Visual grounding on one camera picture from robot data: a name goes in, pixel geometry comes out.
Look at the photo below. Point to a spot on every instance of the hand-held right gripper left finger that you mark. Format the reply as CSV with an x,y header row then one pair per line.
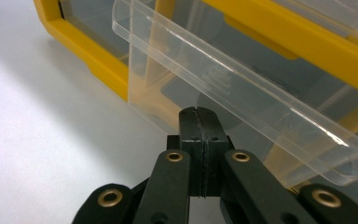
x,y
190,130

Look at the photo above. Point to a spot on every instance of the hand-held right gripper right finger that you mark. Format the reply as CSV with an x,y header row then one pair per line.
x,y
213,133

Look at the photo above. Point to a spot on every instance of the clear plastic drawer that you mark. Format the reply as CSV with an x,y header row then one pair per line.
x,y
230,102

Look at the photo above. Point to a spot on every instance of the yellow black drawer organizer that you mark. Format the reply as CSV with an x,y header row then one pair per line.
x,y
105,68

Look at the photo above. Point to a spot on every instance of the set of clear organizer drawers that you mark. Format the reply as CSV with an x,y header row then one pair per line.
x,y
96,28

